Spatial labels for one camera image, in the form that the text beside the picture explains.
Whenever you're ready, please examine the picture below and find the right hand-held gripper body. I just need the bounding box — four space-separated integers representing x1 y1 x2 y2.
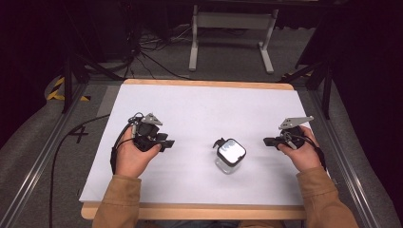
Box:
278 115 316 150

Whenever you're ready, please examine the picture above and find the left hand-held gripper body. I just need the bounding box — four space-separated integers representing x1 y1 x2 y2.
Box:
127 112 169 153

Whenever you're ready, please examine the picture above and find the clear jar with black lid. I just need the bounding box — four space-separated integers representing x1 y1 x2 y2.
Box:
212 137 247 175

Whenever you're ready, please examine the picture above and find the person's right hand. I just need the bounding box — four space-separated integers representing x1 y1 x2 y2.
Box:
277 124 324 173

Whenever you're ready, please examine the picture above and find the person's left hand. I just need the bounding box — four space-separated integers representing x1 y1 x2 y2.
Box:
114 126 163 179

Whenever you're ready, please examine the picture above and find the white sheet on table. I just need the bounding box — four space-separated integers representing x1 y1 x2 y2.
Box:
79 83 310 206

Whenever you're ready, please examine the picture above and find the black tripod stand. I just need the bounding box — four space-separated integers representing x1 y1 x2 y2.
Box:
279 53 334 121
62 47 124 114

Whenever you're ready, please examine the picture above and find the yellow black hazard tape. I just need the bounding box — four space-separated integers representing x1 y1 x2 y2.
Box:
47 77 91 103

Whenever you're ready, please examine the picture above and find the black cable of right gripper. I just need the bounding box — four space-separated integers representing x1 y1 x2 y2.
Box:
286 132 328 172

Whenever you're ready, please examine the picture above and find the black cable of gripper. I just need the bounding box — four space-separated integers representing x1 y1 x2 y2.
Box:
286 132 328 172
48 113 136 228

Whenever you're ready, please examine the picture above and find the metal floor rail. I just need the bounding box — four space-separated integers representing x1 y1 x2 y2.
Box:
309 89 385 228
0 83 88 228

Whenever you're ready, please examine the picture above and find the bundle of floor cables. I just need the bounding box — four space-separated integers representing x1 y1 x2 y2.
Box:
93 22 203 81

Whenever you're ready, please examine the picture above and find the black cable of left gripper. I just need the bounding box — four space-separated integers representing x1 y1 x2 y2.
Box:
48 113 136 228

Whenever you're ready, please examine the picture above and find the white table frame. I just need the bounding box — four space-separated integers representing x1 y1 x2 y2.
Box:
188 4 279 75

